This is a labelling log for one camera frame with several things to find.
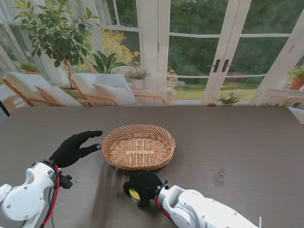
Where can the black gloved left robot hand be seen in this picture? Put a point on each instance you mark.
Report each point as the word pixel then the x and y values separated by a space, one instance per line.
pixel 69 150

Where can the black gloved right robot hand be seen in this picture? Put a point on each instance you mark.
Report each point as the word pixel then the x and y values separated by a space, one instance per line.
pixel 145 184

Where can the yellow culture dish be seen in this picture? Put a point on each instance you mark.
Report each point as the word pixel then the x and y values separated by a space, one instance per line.
pixel 134 194

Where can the oval wicker basket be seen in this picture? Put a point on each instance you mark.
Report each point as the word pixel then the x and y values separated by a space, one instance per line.
pixel 140 149

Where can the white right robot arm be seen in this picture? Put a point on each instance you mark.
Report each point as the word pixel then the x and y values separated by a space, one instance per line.
pixel 202 209

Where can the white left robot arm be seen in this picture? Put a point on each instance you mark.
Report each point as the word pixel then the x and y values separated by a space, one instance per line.
pixel 23 204

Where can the printed garden room backdrop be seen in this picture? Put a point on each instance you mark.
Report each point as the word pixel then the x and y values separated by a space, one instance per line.
pixel 190 59

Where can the white sheet corner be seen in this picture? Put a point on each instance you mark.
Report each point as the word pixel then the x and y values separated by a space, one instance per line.
pixel 298 114

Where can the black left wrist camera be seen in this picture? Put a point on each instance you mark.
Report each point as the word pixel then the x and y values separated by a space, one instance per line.
pixel 66 181

